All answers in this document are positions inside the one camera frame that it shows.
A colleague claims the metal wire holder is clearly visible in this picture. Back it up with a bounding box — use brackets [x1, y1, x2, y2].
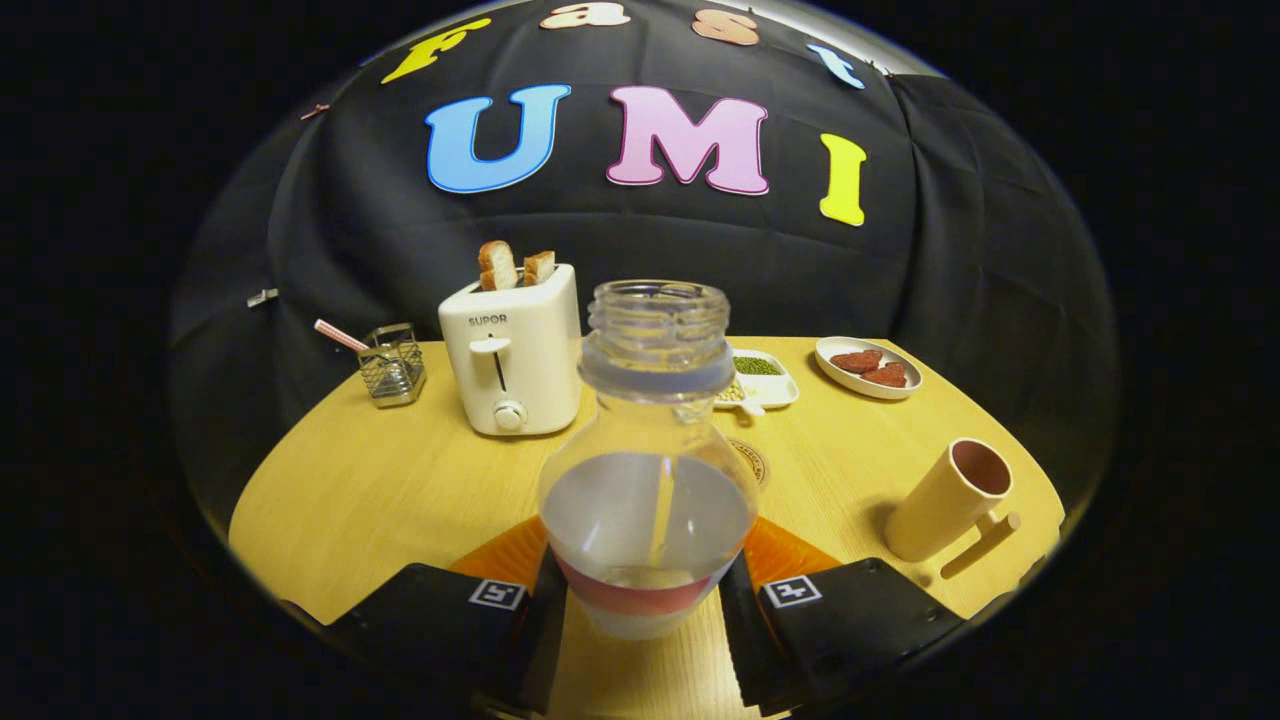
[358, 323, 427, 409]

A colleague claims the white divided dish with beans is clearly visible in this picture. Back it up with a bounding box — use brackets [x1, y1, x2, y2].
[714, 348, 801, 416]

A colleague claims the clear juice bottle red label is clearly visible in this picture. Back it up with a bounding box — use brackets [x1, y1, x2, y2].
[537, 279, 761, 641]

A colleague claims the round cork coaster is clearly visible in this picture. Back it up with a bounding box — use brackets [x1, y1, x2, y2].
[728, 437, 771, 489]

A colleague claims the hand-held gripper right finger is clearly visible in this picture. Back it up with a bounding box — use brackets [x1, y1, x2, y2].
[718, 515, 966, 716]

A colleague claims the pink striped straw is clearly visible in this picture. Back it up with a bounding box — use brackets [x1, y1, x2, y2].
[314, 319, 371, 354]

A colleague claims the white toaster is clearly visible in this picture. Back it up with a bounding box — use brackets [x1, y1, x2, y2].
[438, 263, 584, 437]

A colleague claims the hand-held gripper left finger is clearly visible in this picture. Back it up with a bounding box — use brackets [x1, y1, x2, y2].
[285, 515, 569, 716]

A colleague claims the white oval plate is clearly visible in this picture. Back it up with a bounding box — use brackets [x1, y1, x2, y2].
[814, 336, 924, 401]

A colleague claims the beige cup pink inside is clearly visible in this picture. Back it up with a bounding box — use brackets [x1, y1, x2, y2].
[884, 437, 1023, 581]

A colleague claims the wooden table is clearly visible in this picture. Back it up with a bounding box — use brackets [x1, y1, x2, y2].
[228, 336, 1066, 720]

